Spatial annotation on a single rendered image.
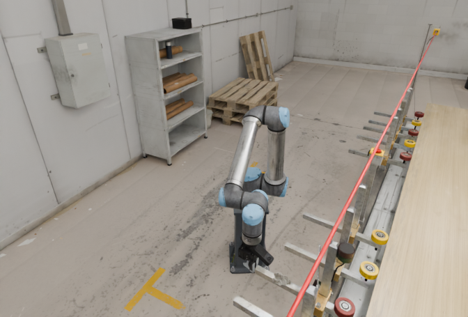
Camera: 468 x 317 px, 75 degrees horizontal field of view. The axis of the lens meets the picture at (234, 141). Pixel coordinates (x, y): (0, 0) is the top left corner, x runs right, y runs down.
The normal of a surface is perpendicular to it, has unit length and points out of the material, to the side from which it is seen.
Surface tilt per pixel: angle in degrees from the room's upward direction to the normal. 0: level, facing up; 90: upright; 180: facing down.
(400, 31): 90
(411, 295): 0
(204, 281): 0
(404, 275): 0
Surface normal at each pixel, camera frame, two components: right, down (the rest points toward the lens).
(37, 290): 0.00, -0.88
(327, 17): -0.46, 0.41
